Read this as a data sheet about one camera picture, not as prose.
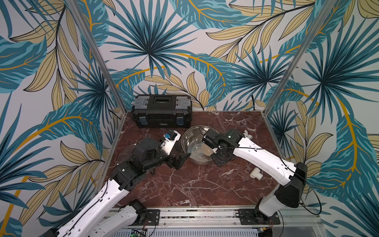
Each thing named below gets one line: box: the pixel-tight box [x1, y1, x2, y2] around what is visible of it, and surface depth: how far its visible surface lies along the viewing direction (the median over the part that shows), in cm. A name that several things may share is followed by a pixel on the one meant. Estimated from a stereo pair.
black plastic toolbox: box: [131, 94, 193, 129], surface depth 101 cm
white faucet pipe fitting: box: [242, 129, 254, 140], surface depth 106 cm
